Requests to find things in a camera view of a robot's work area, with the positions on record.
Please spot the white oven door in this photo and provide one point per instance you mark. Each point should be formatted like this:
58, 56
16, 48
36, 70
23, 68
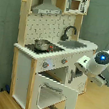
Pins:
47, 92

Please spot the grey toy sink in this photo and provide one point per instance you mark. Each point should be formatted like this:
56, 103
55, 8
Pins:
72, 44

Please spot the grey range hood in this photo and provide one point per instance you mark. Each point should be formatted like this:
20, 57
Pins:
46, 7

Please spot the black toy stovetop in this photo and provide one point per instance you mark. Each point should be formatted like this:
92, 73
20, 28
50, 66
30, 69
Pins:
53, 48

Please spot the black toy faucet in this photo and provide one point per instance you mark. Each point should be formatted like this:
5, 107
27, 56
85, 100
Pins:
67, 33

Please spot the oven knob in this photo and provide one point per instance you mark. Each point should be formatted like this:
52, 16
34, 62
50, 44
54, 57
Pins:
45, 65
64, 61

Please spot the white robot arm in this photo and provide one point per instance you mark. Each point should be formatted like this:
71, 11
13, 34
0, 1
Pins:
92, 67

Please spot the right oven knob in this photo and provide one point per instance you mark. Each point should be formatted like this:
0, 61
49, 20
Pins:
64, 61

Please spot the toy microwave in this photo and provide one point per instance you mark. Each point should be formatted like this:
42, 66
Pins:
76, 6

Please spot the small metal pot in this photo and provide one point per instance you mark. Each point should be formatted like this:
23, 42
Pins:
41, 44

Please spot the wooden toy kitchen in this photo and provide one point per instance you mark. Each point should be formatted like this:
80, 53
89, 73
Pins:
27, 64

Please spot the grey dishwasher panel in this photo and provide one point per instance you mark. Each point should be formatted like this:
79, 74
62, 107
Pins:
75, 73

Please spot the left oven knob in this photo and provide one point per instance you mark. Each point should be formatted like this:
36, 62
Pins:
45, 65

